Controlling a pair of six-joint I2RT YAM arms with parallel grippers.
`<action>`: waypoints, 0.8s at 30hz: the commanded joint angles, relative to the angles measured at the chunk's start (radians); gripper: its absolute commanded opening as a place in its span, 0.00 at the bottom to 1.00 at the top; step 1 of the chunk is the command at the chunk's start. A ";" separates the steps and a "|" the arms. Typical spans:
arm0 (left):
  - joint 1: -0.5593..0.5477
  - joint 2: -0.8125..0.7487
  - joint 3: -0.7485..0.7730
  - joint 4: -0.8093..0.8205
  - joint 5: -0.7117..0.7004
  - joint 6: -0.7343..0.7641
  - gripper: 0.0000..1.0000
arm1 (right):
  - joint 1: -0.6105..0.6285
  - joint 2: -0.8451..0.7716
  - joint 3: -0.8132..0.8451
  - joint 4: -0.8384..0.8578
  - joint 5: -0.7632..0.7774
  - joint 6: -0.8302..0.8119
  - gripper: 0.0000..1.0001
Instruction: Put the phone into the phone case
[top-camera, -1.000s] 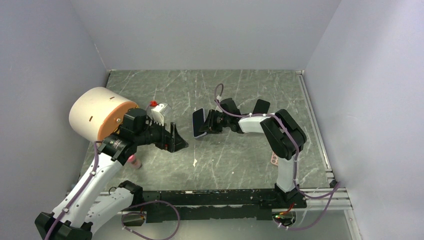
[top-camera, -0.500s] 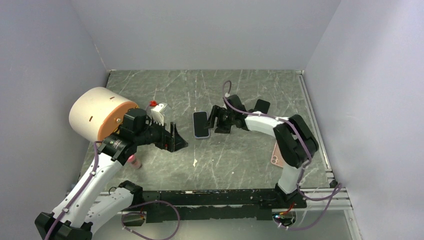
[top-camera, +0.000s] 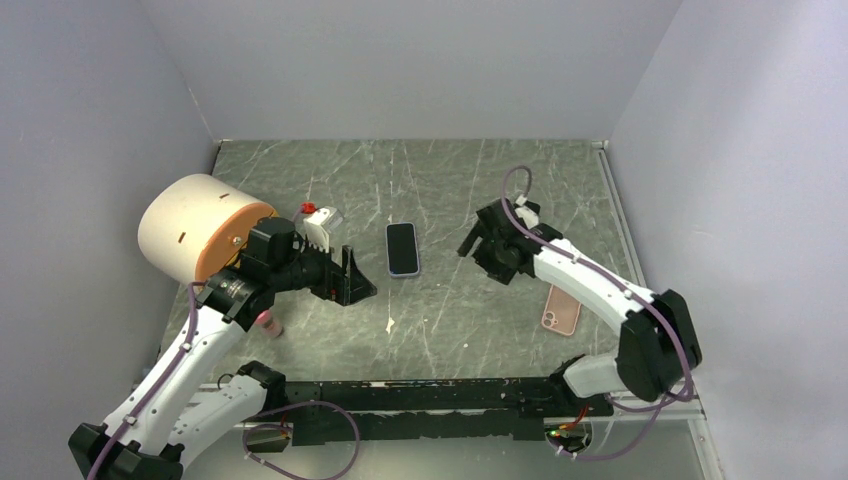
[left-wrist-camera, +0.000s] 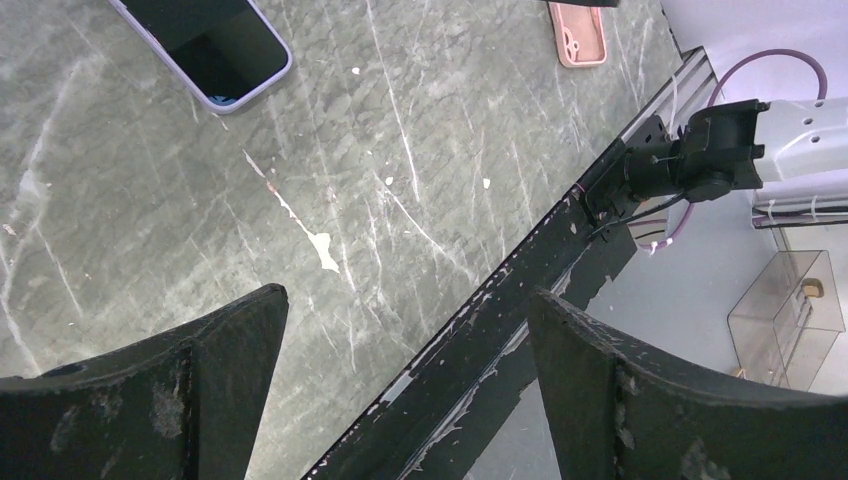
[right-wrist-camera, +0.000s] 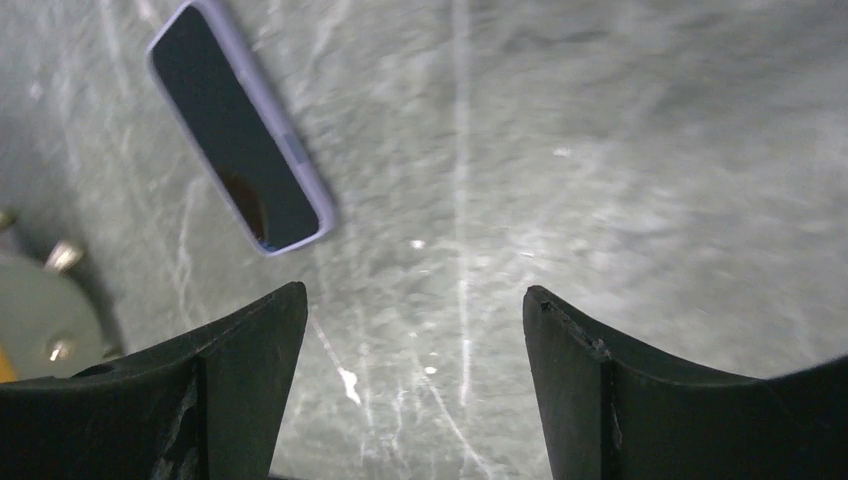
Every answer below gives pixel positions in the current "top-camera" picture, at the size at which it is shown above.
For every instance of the beige and orange cylinder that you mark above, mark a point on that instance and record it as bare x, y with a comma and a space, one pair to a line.
197, 226

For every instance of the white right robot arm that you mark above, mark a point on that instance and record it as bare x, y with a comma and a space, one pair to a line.
657, 342

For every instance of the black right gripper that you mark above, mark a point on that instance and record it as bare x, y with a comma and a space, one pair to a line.
497, 271

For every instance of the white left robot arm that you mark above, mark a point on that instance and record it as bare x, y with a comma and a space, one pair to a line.
155, 433

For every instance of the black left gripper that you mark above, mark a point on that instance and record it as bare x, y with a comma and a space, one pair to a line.
333, 284

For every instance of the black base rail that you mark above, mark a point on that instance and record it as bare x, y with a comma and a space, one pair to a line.
521, 408

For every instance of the lavender phone case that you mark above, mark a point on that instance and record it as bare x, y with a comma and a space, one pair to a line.
418, 265

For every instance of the pink phone case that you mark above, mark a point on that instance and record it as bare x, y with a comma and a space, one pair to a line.
561, 312

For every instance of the pink capped small bottle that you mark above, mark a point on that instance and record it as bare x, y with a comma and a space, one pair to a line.
269, 324

